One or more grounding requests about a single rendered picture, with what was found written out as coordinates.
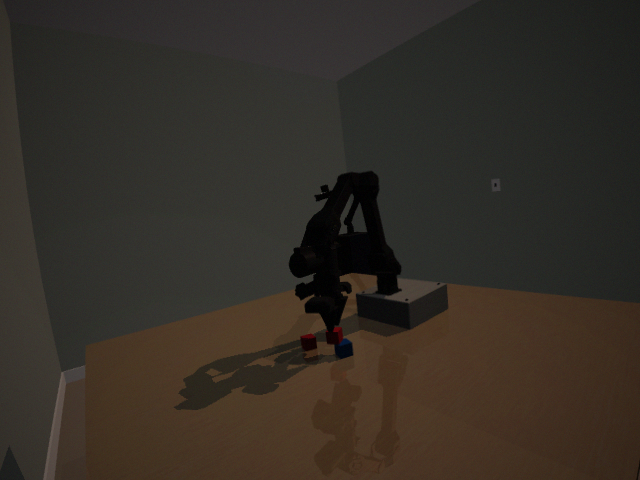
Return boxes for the blue cube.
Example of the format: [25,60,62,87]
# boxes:
[334,338,353,359]

